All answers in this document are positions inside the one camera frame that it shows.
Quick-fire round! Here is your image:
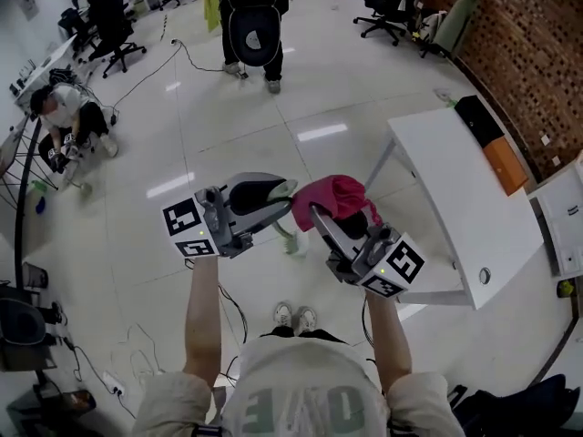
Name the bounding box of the black bag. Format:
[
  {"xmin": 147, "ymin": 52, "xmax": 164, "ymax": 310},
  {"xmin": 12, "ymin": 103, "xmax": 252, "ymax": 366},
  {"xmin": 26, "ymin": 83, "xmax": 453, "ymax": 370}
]
[{"xmin": 448, "ymin": 372, "xmax": 580, "ymax": 437}]

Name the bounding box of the person's right forearm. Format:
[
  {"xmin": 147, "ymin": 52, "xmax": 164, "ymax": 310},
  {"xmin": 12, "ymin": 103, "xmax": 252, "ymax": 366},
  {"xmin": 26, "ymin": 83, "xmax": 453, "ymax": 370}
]
[{"xmin": 363, "ymin": 289, "xmax": 414, "ymax": 396}]

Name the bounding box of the black swivel chair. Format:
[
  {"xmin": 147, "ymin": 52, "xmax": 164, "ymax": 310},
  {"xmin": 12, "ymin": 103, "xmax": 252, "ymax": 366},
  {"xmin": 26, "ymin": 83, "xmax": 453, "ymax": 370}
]
[{"xmin": 0, "ymin": 283, "xmax": 70, "ymax": 373}]

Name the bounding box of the orange box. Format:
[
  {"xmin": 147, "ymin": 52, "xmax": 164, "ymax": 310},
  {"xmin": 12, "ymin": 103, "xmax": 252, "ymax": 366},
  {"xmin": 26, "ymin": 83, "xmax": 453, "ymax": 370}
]
[{"xmin": 481, "ymin": 136, "xmax": 530, "ymax": 198}]

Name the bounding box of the person's white right shoe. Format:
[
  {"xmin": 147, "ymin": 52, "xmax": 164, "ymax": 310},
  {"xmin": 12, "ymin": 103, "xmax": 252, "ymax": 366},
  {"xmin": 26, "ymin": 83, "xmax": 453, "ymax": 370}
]
[{"xmin": 297, "ymin": 306, "xmax": 318, "ymax": 335}]

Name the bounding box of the white office desk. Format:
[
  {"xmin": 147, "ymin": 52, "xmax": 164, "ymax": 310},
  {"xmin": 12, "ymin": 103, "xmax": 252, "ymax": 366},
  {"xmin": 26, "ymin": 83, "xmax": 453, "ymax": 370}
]
[{"xmin": 8, "ymin": 33, "xmax": 79, "ymax": 108}]

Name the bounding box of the black metal rack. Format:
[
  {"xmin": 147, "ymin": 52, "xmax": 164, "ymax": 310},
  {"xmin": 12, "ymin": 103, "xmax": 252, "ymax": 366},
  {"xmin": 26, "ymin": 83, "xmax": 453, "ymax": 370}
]
[{"xmin": 0, "ymin": 115, "xmax": 60, "ymax": 291}]

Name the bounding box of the black toilet seat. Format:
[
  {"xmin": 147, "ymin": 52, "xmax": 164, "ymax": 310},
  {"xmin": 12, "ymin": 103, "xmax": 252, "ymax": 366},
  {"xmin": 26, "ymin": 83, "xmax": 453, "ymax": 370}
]
[{"xmin": 226, "ymin": 5, "xmax": 281, "ymax": 68}]

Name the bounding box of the white table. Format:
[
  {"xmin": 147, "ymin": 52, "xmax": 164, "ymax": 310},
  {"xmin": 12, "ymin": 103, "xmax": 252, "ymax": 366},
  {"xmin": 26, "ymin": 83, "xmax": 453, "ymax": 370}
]
[{"xmin": 363, "ymin": 106, "xmax": 546, "ymax": 311}]

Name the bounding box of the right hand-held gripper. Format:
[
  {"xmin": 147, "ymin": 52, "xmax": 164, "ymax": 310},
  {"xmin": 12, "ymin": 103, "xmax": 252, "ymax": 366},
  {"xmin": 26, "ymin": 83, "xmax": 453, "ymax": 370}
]
[{"xmin": 309, "ymin": 201, "xmax": 427, "ymax": 300}]

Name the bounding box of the white cabinet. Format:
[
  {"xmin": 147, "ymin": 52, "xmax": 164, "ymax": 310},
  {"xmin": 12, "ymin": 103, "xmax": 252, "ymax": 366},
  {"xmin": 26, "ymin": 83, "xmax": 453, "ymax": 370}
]
[{"xmin": 527, "ymin": 150, "xmax": 583, "ymax": 278}]

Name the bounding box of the black office chair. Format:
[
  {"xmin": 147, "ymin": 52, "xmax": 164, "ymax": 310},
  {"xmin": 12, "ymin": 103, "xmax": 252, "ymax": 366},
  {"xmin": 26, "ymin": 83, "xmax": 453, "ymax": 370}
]
[
  {"xmin": 85, "ymin": 0, "xmax": 148, "ymax": 80},
  {"xmin": 352, "ymin": 0, "xmax": 423, "ymax": 47}
]

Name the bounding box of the black box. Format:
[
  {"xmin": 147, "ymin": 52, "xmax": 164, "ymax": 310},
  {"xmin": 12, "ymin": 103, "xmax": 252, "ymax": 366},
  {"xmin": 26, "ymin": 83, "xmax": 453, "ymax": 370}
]
[{"xmin": 454, "ymin": 94, "xmax": 506, "ymax": 149}]

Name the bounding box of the pink cloth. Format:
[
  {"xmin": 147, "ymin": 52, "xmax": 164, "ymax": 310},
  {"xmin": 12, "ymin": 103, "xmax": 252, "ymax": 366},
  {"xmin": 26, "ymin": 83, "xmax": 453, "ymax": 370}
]
[{"xmin": 290, "ymin": 174, "xmax": 384, "ymax": 234}]

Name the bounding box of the black floor cable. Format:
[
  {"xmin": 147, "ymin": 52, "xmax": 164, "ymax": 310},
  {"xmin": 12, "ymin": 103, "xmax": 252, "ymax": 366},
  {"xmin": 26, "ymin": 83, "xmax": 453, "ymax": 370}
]
[{"xmin": 108, "ymin": 37, "xmax": 229, "ymax": 127}]

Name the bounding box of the person's white shoe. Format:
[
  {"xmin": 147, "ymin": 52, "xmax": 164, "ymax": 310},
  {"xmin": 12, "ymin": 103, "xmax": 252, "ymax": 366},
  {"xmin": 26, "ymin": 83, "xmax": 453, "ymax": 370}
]
[
  {"xmin": 297, "ymin": 306, "xmax": 318, "ymax": 335},
  {"xmin": 272, "ymin": 301, "xmax": 293, "ymax": 328}
]

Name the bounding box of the person's white left shoe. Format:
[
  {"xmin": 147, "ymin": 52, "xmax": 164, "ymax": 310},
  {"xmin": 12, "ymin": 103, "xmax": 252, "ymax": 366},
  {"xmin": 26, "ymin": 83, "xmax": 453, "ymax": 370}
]
[{"xmin": 272, "ymin": 301, "xmax": 293, "ymax": 328}]

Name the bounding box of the person's cream printed shirt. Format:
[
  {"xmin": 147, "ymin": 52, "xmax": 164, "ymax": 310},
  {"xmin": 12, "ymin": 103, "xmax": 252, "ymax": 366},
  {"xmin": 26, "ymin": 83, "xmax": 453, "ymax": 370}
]
[{"xmin": 130, "ymin": 333, "xmax": 466, "ymax": 437}]

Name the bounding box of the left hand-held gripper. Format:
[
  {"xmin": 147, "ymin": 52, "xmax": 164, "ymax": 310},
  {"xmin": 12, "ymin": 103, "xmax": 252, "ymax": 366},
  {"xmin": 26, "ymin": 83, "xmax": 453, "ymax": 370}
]
[{"xmin": 161, "ymin": 171, "xmax": 300, "ymax": 259}]

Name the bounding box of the person's left forearm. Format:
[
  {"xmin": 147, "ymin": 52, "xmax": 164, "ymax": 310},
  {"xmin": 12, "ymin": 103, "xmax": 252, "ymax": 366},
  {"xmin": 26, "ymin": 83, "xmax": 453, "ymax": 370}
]
[{"xmin": 183, "ymin": 256, "xmax": 225, "ymax": 389}]

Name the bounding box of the light green toilet brush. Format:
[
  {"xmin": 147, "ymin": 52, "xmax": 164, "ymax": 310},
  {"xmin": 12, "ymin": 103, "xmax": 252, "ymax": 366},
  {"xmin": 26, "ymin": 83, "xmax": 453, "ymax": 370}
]
[{"xmin": 267, "ymin": 180, "xmax": 312, "ymax": 259}]

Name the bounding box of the yellow-green cloth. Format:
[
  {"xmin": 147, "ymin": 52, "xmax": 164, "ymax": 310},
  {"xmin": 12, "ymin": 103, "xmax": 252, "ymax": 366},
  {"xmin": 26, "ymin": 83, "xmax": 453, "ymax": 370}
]
[{"xmin": 196, "ymin": 0, "xmax": 222, "ymax": 34}]

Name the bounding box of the white power strip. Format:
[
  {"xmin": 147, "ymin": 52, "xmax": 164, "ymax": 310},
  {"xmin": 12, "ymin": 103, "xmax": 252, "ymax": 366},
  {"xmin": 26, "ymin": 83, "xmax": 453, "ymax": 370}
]
[{"xmin": 101, "ymin": 370, "xmax": 128, "ymax": 399}]

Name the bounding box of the green fabric cover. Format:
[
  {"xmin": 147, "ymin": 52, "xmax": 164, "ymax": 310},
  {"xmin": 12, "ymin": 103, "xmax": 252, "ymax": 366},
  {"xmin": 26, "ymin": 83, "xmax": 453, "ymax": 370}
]
[{"xmin": 431, "ymin": 0, "xmax": 481, "ymax": 59}]

